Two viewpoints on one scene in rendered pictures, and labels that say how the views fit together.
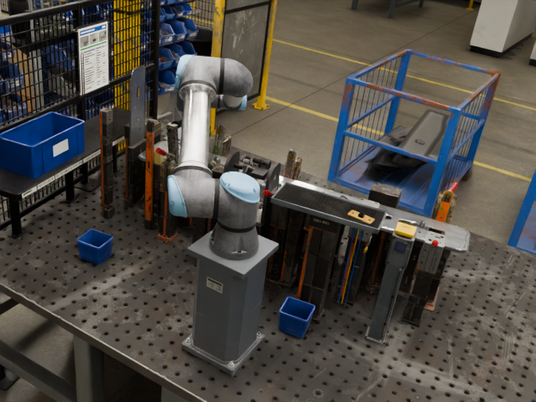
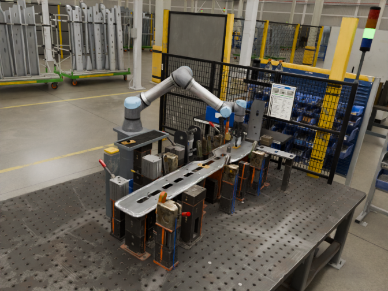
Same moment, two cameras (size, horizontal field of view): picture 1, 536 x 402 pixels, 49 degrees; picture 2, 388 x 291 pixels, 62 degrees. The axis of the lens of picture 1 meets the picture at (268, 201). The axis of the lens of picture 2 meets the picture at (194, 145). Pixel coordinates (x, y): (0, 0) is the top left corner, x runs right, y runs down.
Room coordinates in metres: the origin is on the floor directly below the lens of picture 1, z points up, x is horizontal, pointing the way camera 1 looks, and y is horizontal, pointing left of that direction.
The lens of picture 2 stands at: (2.55, -1.98, 1.90)
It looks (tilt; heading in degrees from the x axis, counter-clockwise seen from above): 21 degrees down; 105
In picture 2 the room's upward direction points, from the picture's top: 5 degrees clockwise
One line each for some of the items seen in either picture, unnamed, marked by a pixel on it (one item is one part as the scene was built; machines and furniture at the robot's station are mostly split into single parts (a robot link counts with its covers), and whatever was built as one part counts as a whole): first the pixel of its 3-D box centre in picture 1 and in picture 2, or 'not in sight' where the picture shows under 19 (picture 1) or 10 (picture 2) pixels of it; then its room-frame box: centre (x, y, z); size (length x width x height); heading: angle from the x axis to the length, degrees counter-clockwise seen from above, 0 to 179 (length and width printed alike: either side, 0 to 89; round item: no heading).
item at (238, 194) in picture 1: (236, 198); (133, 107); (1.50, 0.09, 1.27); 0.13 x 0.12 x 0.14; 99
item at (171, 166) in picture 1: (168, 200); (216, 156); (2.10, 0.41, 0.88); 0.07 x 0.06 x 0.35; 162
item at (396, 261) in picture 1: (389, 287); (112, 185); (1.64, -0.45, 0.92); 0.08 x 0.08 x 0.44; 72
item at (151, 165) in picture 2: (355, 253); (150, 187); (1.85, -0.35, 0.90); 0.13 x 0.10 x 0.41; 162
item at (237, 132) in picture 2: not in sight; (237, 128); (2.25, 0.33, 1.16); 0.09 x 0.08 x 0.12; 72
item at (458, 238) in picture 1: (297, 190); (202, 167); (2.11, -0.11, 1.00); 1.38 x 0.22 x 0.02; 72
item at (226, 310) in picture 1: (228, 297); (131, 153); (1.50, 0.08, 0.90); 0.21 x 0.21 x 0.40; 63
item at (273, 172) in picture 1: (247, 215); (186, 160); (1.95, 0.07, 0.94); 0.18 x 0.13 x 0.49; 72
